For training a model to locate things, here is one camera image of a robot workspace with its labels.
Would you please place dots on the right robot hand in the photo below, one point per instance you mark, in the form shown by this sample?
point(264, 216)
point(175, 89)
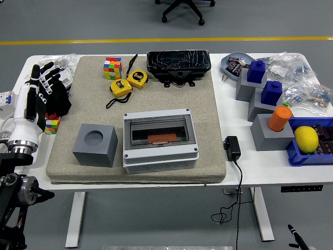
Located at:
point(299, 239)

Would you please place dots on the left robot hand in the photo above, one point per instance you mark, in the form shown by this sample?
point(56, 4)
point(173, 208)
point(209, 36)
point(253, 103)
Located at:
point(24, 130)

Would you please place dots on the orange cylinder battery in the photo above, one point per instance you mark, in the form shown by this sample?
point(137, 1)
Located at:
point(161, 137)
point(279, 118)

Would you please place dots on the grey junction box clear lid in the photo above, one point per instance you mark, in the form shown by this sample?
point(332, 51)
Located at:
point(161, 156)

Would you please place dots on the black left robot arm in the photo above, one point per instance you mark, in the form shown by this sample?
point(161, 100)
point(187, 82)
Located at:
point(15, 159)

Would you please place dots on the small colourful puzzle cube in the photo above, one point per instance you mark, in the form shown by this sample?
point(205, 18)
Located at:
point(52, 127)

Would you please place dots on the red object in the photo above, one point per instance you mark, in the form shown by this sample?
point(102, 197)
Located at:
point(50, 115)

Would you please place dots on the white circuit breaker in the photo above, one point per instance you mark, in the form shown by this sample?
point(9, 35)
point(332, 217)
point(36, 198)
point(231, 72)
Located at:
point(6, 99)

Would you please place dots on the white table leg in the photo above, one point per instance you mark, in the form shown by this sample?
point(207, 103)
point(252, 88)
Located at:
point(262, 216)
point(75, 221)

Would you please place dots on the black cloth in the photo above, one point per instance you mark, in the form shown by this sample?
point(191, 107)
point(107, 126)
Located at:
point(61, 101)

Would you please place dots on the black table control panel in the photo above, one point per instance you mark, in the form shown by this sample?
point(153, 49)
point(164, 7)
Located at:
point(301, 188)

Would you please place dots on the grey block with round hole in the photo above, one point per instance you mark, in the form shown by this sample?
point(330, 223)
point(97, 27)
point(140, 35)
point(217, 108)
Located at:
point(96, 156)
point(270, 138)

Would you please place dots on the blue plastic bin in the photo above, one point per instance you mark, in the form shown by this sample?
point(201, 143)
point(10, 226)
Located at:
point(299, 159)

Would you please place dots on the clear bag of parts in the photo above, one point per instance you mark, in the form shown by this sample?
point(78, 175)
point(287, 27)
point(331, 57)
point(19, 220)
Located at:
point(296, 93)
point(321, 100)
point(283, 67)
point(67, 60)

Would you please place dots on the yellow lemon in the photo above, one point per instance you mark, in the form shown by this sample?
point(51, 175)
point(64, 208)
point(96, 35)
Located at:
point(306, 139)

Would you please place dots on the dark components pile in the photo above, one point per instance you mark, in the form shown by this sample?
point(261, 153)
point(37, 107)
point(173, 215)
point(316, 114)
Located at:
point(325, 140)

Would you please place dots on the large colourful puzzle cube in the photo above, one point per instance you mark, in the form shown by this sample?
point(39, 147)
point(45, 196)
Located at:
point(113, 69)

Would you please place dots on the black power adapter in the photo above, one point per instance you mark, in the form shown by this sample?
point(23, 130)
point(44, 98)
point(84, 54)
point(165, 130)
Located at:
point(232, 148)

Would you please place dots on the yellow tape measure round label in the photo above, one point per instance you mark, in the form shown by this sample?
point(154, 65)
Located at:
point(138, 78)

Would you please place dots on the grey block holder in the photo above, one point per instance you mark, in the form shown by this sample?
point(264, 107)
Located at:
point(244, 89)
point(257, 112)

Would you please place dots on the blue block with knob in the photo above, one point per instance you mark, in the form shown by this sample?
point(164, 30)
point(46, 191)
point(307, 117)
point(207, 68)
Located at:
point(256, 73)
point(271, 93)

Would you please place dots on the grey-brown mat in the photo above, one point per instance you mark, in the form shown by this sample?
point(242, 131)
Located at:
point(205, 104)

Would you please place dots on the black film-wrapped device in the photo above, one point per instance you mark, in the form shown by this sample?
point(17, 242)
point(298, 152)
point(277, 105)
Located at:
point(177, 62)

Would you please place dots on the small metal clips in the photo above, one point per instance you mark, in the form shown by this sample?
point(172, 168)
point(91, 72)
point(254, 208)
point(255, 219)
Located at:
point(224, 78)

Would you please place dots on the dark patterned component packet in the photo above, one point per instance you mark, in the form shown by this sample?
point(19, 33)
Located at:
point(234, 69)

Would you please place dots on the blue-grey dish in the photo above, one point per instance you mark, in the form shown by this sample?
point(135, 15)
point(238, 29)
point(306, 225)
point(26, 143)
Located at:
point(225, 63)

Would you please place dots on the black office chair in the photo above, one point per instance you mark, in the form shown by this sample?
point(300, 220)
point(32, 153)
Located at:
point(183, 7)

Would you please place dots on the white switch panel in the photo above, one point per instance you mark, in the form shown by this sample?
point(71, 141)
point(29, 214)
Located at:
point(67, 78)

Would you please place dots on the metal bracket under table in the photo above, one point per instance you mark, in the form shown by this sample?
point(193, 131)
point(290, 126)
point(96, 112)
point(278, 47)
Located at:
point(230, 191)

